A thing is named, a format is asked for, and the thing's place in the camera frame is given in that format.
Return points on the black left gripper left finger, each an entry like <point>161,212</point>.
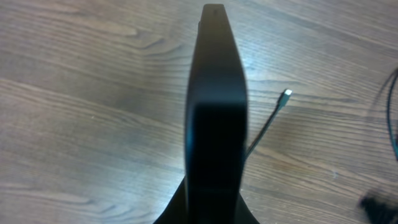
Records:
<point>176,210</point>

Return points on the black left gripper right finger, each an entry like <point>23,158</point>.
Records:
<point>245,216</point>

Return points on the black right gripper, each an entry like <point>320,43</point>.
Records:
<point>379,208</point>

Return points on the blue Galaxy smartphone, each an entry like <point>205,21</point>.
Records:
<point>216,121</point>

